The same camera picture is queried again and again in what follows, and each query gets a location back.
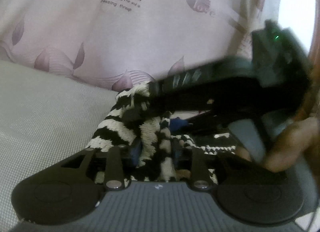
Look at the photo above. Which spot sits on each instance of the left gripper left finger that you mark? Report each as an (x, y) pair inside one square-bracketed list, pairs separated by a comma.
[(70, 189)]

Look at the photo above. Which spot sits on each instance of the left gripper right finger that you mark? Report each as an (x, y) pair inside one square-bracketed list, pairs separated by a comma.
[(242, 189)]

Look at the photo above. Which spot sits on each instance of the black white striped knit garment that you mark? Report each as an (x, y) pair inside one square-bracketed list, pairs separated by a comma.
[(129, 124)]

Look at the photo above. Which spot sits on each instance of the person's right hand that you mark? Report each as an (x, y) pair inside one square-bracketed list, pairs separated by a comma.
[(299, 139)]

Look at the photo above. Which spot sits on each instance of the grey woven mattress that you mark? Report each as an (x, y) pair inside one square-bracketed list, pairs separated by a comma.
[(44, 119)]

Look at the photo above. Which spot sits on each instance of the pink patterned curtain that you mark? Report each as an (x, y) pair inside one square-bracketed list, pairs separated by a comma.
[(116, 44)]

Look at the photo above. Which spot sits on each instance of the brown wooden frame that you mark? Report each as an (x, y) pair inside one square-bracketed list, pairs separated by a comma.
[(314, 49)]

